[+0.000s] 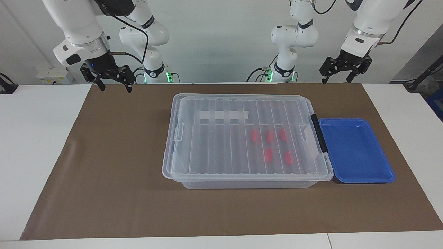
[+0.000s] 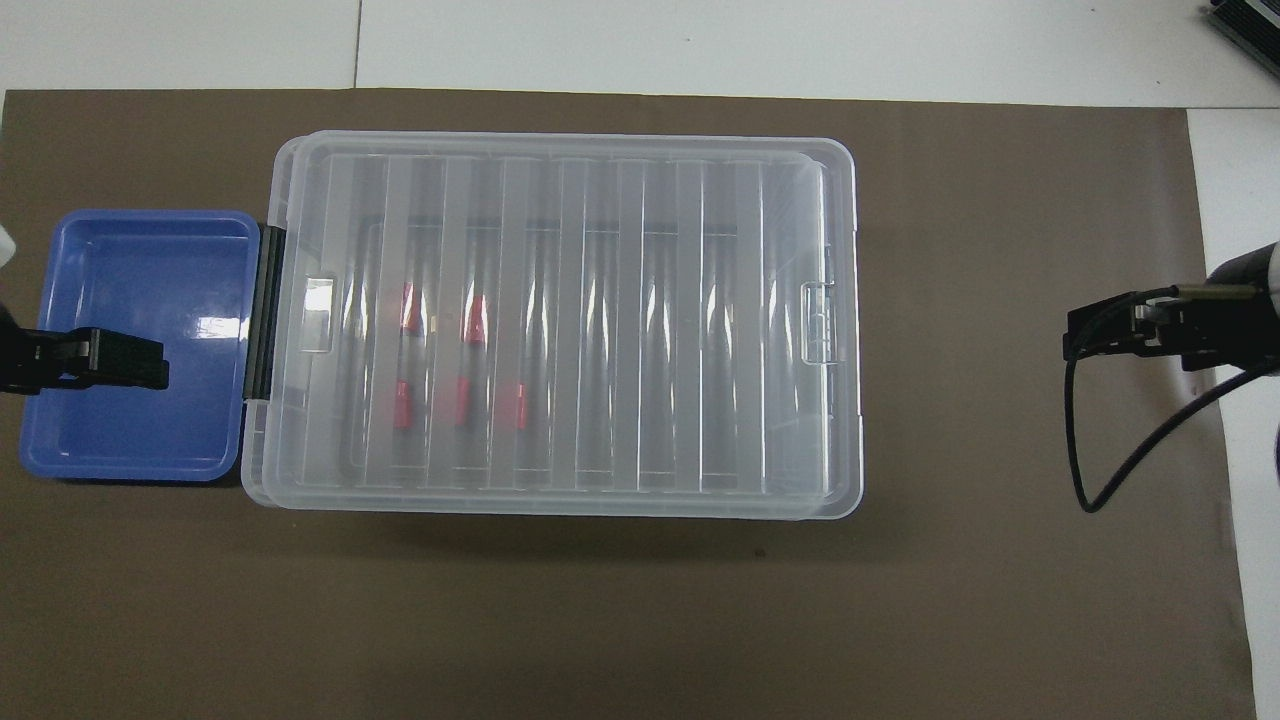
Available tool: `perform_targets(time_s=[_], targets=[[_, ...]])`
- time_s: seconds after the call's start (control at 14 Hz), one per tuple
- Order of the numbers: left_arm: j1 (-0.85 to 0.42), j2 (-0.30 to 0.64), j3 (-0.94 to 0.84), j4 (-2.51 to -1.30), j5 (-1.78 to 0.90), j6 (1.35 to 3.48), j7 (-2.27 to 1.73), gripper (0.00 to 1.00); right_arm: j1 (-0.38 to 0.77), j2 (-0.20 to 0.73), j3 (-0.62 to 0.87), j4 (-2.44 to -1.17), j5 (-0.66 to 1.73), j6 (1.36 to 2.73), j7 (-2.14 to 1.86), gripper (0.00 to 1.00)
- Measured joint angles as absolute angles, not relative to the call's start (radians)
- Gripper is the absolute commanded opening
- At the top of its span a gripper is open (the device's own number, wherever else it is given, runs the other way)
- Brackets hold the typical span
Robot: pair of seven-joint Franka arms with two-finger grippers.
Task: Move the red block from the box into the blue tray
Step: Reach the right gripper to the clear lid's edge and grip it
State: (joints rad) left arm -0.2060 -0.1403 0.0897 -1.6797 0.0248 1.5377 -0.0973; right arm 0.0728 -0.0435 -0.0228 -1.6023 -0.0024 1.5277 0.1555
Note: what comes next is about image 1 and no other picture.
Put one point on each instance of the brown paper table mat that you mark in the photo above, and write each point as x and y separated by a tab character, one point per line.
104	190

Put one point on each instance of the black stand leg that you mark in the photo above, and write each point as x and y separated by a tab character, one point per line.
420	77

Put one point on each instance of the black clamp mount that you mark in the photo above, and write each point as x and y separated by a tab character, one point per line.
7	86

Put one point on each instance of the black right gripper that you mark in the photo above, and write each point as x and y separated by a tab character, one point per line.
104	67

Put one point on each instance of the clear plastic storage box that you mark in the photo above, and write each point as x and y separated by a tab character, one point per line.
242	185

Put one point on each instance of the white wall socket box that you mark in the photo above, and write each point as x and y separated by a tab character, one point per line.
52	75

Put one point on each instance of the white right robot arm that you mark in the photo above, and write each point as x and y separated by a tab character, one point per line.
76	20

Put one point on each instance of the blue crate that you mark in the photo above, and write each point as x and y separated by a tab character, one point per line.
436	103

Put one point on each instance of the red block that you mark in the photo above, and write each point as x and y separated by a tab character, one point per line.
255	136
283	135
269	136
268	155
288	157

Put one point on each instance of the clear ribbed plastic lid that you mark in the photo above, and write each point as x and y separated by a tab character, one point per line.
225	145

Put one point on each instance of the blue plastic tray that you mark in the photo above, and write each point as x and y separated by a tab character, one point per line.
356	152

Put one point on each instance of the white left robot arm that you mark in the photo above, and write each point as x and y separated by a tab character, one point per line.
367	17

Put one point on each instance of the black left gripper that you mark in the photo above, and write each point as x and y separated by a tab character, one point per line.
346	62

